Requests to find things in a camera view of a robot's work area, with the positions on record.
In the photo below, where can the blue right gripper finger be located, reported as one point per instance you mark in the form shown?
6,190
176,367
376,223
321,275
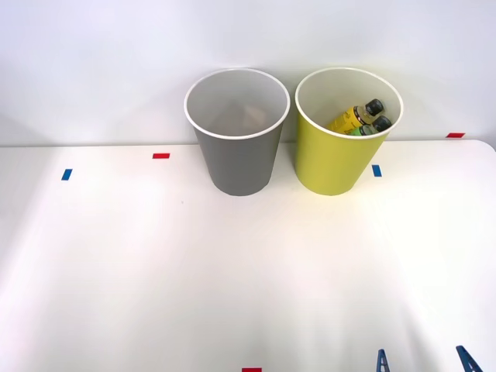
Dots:
382,364
469,364

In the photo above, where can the yellow label bottle black cap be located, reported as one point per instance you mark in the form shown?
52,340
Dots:
346,118

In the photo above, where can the yellow-green plastic waste bin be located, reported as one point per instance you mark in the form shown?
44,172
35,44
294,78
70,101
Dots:
333,162

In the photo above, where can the green label bottle black cap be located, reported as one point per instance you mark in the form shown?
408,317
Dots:
381,124

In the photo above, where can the grey plastic waste bin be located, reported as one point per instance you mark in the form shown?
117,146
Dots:
240,166

